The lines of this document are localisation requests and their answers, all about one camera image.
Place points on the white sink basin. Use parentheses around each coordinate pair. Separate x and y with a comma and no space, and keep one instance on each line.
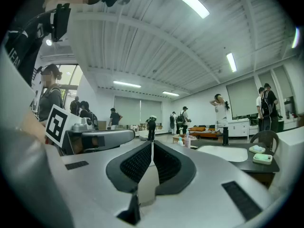
(225,154)

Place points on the grey window blind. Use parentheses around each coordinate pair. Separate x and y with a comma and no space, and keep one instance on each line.
(242,96)
(283,82)
(127,110)
(151,111)

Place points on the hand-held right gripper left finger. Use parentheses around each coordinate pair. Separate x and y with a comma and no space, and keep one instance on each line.
(133,165)

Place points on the black chest-mounted device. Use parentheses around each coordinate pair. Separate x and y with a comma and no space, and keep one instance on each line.
(60,22)

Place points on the pink pump bottle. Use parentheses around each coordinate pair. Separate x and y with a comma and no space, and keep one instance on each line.
(187,140)

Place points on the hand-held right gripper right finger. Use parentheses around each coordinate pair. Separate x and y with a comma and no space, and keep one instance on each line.
(173,167)

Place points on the brown plastic chair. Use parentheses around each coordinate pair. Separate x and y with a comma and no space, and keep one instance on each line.
(266,138)

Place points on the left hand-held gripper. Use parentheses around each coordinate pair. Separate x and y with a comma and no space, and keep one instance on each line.
(107,136)

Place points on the person's left forearm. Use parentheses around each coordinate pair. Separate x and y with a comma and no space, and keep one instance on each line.
(33,127)

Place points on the small white blue bottle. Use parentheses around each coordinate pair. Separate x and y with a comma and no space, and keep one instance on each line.
(180,142)

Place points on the long ceiling light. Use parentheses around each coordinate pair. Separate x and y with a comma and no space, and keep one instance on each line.
(170,93)
(187,0)
(296,37)
(127,84)
(231,62)

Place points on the white drawer cabinet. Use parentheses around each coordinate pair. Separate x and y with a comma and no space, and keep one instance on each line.
(238,128)

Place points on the person's torso in black shirt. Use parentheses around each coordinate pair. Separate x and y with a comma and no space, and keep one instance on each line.
(23,46)

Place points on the dark sink countertop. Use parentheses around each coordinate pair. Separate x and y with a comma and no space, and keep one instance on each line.
(261,167)

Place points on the green soap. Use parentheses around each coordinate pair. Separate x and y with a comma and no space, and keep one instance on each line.
(262,158)

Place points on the orange sofa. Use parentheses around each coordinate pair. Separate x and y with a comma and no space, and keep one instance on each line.
(202,130)

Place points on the blue soap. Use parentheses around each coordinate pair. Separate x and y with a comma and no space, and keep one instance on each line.
(257,148)

